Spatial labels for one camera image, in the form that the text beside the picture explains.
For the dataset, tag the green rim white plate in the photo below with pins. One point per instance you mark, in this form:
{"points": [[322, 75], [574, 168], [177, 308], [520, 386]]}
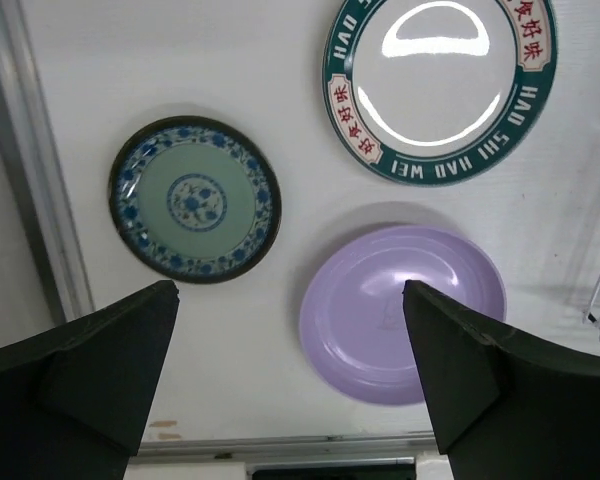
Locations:
{"points": [[433, 93]]}

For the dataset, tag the lavender purple plate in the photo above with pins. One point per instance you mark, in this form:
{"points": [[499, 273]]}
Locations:
{"points": [[351, 322]]}

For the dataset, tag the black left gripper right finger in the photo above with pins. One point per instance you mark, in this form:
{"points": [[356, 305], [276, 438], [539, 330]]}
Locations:
{"points": [[503, 404]]}

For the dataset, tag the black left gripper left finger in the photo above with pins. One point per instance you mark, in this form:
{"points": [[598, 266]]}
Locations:
{"points": [[75, 399]]}

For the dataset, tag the small dark teal plate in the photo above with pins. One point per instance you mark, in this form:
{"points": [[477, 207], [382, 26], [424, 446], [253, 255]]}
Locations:
{"points": [[194, 199]]}

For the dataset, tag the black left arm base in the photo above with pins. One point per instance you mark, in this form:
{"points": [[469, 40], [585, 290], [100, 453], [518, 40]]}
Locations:
{"points": [[362, 472]]}

